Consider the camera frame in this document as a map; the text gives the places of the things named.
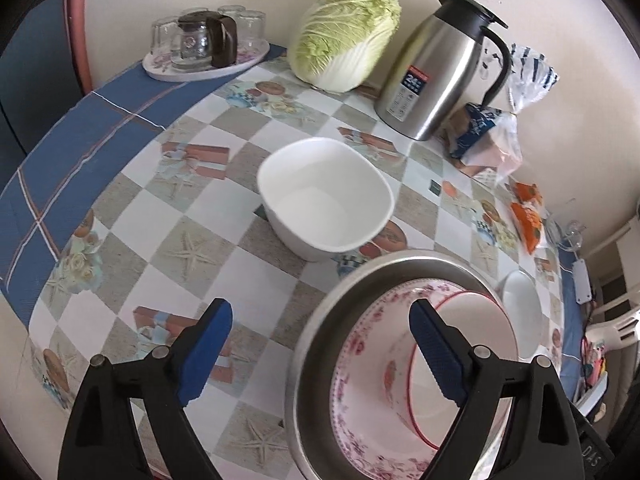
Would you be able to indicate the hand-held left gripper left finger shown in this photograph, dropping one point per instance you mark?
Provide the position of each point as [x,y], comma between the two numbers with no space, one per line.
[205,355]

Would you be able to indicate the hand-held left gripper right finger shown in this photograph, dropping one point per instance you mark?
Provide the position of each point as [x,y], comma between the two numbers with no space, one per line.
[440,355]

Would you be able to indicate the strawberry print bowl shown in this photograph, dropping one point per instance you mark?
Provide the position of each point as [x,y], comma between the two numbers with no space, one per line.
[485,320]

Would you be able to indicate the pink floral bowl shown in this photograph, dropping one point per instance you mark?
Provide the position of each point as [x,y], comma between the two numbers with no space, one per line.
[370,360]

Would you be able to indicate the large stainless steel basin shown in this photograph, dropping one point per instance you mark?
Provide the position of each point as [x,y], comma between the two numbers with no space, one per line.
[315,360]

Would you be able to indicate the colourful clutter pile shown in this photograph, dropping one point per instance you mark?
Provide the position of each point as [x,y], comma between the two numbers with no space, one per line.
[595,365]

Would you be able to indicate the small white plate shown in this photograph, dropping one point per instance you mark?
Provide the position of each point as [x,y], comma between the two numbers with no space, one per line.
[522,310]

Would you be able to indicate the checkered printed tablecloth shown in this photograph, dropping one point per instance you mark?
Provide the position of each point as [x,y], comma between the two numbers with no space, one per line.
[210,240]

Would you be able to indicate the white plastic chair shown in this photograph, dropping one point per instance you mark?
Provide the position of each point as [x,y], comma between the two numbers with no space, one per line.
[615,330]

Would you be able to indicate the orange snack packet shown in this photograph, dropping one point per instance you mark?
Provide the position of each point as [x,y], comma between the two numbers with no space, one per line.
[529,227]
[529,192]

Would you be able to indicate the white power strip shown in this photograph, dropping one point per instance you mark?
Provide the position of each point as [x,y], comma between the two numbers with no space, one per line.
[582,280]

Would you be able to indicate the clear glass holder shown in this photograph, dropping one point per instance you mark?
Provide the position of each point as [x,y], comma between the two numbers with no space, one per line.
[567,235]

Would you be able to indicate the white square bowl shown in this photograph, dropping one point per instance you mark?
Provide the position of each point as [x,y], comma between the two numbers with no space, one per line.
[320,200]

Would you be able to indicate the clear bread bag blue print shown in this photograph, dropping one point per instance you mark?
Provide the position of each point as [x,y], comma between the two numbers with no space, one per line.
[487,135]

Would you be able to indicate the white oval tray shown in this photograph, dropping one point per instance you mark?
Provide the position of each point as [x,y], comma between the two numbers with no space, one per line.
[190,74]

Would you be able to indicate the stainless steel thermos jug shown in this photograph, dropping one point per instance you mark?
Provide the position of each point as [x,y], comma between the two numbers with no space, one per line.
[430,70]

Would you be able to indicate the clear drinking glass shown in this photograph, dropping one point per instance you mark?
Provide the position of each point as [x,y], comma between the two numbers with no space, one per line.
[251,27]
[161,37]
[230,10]

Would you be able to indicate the napa cabbage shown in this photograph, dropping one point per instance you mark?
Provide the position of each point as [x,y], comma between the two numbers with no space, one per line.
[340,35]

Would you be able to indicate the dark blue cabinet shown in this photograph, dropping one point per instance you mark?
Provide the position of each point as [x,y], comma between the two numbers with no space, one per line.
[30,60]

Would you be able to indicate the pink upright panel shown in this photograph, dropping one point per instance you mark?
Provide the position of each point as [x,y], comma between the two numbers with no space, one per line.
[79,35]

